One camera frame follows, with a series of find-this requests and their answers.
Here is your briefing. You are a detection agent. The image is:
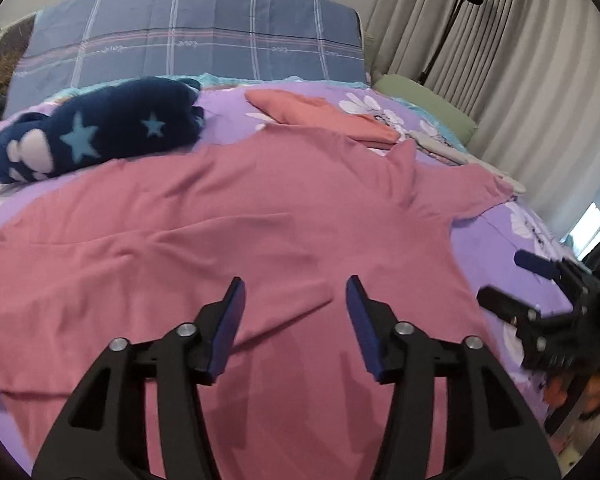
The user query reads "beige curtain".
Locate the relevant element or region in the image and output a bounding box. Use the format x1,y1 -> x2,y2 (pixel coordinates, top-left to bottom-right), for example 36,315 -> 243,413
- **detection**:
368,0 -> 600,235

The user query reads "green pillow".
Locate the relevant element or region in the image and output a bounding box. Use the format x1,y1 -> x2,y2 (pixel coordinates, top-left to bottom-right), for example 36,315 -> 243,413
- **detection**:
373,75 -> 477,146

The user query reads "blue plaid pillow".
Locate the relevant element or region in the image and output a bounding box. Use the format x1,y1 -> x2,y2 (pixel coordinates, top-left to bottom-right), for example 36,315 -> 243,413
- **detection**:
5,0 -> 366,115

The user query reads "navy star fleece garment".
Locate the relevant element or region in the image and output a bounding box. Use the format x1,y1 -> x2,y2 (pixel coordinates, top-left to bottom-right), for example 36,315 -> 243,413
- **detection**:
0,77 -> 204,184

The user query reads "orange folded shirt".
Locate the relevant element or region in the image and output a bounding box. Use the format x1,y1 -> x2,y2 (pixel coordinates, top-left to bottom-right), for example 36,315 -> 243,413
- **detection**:
245,89 -> 400,148

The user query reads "pink shirt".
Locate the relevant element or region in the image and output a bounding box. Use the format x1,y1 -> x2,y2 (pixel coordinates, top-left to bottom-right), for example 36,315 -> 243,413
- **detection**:
0,126 -> 515,480

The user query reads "purple floral bedsheet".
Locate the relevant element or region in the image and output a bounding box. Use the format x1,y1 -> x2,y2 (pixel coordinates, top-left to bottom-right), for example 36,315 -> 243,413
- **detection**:
0,79 -> 581,461

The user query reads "dark floral pillow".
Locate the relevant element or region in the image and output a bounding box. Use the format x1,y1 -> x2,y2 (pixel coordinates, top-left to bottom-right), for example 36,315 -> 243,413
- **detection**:
0,13 -> 36,96

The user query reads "right hand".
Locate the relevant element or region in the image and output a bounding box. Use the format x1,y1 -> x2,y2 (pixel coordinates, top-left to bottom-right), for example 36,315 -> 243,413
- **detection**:
543,374 -> 573,408

